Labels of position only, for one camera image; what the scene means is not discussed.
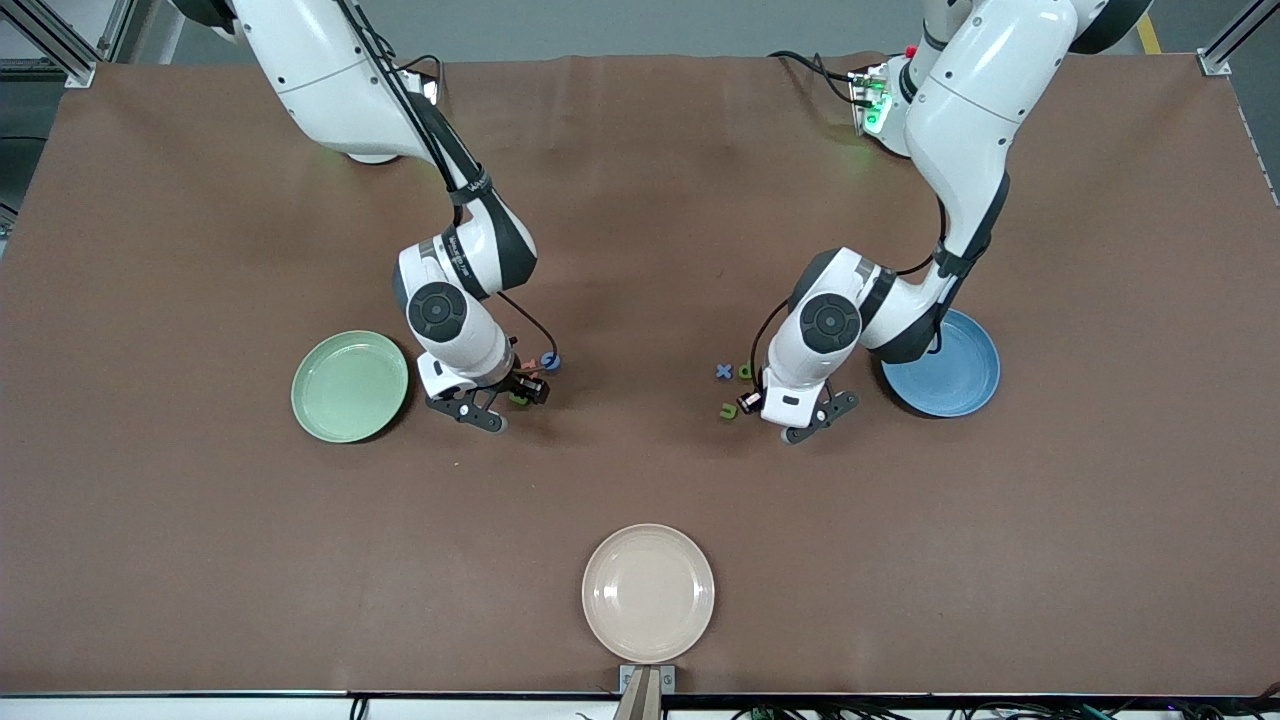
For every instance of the brown table cover sheet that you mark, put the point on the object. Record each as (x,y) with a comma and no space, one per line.
(640,250)

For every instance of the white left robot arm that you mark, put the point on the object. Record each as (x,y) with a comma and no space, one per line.
(990,90)

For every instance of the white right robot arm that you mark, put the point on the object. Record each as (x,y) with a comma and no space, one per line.
(330,90)

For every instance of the beige plate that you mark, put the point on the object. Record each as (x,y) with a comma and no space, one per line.
(648,594)

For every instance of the light green plate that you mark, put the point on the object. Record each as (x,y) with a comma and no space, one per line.
(350,390)

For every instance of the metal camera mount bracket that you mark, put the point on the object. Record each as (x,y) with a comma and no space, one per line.
(647,690)

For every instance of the red letter Q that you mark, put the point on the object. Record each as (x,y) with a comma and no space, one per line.
(521,369)

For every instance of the blue plate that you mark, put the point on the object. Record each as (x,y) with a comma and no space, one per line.
(960,370)

